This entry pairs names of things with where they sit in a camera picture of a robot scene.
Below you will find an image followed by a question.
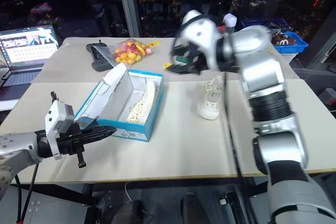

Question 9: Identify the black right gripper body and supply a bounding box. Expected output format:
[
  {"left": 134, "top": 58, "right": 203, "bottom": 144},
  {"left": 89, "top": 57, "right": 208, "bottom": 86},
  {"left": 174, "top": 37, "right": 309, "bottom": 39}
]
[{"left": 175, "top": 42, "right": 213, "bottom": 76}]

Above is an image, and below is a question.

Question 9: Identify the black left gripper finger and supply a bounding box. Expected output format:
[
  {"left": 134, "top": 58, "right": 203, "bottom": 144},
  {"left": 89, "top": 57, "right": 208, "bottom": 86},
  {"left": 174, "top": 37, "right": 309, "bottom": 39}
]
[
  {"left": 80, "top": 125, "right": 118, "bottom": 138},
  {"left": 81, "top": 132, "right": 114, "bottom": 146}
]

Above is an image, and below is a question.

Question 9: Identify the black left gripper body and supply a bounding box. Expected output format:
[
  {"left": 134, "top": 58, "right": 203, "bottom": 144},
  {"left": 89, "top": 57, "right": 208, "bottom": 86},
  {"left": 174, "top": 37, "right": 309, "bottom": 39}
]
[{"left": 50, "top": 91, "right": 88, "bottom": 169}]

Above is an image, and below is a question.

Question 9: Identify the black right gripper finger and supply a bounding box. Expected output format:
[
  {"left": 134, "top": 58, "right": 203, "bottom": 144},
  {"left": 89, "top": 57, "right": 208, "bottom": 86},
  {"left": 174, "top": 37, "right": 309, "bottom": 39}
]
[
  {"left": 169, "top": 33, "right": 188, "bottom": 65},
  {"left": 164, "top": 63, "right": 202, "bottom": 77}
]

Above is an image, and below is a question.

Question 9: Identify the blue and white shoebox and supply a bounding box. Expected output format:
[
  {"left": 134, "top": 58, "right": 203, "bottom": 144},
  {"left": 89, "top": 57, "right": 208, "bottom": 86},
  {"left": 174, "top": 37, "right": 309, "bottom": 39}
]
[{"left": 73, "top": 62, "right": 165, "bottom": 143}]

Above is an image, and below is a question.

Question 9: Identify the white perforated children's shoe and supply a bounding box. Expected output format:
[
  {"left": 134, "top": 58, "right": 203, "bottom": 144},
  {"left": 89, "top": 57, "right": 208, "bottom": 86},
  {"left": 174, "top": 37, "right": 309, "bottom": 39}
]
[
  {"left": 197, "top": 75, "right": 225, "bottom": 121},
  {"left": 127, "top": 81, "right": 159, "bottom": 124}
]

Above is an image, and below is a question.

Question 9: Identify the open laptop computer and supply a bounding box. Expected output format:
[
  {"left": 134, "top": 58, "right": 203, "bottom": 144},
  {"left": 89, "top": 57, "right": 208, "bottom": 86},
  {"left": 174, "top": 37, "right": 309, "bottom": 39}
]
[{"left": 0, "top": 24, "right": 61, "bottom": 111}]

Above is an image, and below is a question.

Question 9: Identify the clear bag of toy fruit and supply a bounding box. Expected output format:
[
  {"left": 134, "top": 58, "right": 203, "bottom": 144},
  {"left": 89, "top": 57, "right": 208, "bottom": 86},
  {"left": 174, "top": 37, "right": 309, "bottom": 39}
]
[{"left": 112, "top": 38, "right": 153, "bottom": 66}]

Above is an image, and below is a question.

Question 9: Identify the white pentagon-shaped device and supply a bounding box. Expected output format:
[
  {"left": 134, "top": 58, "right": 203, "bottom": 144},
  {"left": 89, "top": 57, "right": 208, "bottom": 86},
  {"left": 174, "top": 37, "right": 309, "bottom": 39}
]
[{"left": 222, "top": 13, "right": 238, "bottom": 28}]

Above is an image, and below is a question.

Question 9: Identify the grey window pillar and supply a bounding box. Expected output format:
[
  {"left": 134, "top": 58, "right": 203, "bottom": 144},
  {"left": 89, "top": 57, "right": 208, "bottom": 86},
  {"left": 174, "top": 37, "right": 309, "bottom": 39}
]
[{"left": 121, "top": 0, "right": 143, "bottom": 38}]

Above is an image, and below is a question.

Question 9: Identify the black handheld remote controller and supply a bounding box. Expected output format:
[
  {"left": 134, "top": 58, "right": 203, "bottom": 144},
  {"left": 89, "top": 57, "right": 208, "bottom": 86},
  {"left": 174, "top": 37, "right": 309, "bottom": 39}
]
[{"left": 86, "top": 40, "right": 118, "bottom": 72}]

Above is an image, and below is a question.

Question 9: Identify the dark blue storage crate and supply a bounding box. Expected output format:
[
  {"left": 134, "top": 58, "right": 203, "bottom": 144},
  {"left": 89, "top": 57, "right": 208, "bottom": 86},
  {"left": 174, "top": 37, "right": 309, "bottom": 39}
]
[{"left": 240, "top": 18, "right": 293, "bottom": 34}]

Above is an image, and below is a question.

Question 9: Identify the brown plush toy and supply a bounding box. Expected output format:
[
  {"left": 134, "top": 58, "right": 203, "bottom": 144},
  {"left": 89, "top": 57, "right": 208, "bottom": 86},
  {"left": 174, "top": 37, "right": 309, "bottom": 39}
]
[{"left": 271, "top": 31, "right": 297, "bottom": 47}]

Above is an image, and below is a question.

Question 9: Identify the white perforated plastic basket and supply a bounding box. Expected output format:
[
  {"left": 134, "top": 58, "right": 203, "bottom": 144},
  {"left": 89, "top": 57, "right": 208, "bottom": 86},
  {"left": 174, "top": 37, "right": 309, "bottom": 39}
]
[{"left": 281, "top": 50, "right": 299, "bottom": 64}]

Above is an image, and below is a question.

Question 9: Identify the blue plastic bin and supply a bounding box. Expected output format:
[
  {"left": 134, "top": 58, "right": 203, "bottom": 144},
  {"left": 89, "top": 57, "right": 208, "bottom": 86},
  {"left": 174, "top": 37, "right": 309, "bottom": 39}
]
[{"left": 270, "top": 31, "right": 310, "bottom": 54}]

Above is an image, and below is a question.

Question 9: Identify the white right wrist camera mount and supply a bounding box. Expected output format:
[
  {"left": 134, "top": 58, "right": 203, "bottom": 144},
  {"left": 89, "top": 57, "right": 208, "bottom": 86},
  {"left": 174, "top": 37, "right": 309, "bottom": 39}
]
[{"left": 180, "top": 9, "right": 222, "bottom": 72}]

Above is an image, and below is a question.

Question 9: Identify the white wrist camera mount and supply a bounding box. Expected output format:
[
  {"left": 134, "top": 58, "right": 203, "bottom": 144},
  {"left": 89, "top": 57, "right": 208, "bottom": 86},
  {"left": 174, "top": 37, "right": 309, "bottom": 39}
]
[
  {"left": 44, "top": 100, "right": 76, "bottom": 161},
  {"left": 180, "top": 9, "right": 222, "bottom": 72}
]

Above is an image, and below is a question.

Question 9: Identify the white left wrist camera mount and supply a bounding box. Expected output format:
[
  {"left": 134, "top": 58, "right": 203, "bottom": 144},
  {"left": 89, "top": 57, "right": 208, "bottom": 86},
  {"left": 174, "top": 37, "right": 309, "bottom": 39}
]
[{"left": 44, "top": 100, "right": 76, "bottom": 161}]

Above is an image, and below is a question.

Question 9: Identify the thin white cable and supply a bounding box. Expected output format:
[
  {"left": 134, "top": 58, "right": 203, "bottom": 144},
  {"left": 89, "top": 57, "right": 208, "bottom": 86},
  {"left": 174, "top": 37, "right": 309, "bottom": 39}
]
[{"left": 124, "top": 181, "right": 132, "bottom": 201}]

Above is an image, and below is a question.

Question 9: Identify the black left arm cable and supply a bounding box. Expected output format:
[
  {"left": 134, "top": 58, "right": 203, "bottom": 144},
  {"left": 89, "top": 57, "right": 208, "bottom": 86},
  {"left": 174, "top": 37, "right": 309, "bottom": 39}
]
[{"left": 15, "top": 163, "right": 40, "bottom": 222}]

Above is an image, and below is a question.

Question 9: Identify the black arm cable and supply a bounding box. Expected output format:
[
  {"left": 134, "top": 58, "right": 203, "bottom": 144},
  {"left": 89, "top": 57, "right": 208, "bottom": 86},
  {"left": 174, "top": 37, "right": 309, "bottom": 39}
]
[
  {"left": 223, "top": 70, "right": 250, "bottom": 186},
  {"left": 15, "top": 163, "right": 40, "bottom": 222}
]

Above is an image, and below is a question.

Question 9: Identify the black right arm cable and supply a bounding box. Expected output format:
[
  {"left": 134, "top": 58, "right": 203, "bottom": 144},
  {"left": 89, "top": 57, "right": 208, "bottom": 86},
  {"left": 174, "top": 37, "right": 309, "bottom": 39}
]
[{"left": 223, "top": 70, "right": 250, "bottom": 186}]

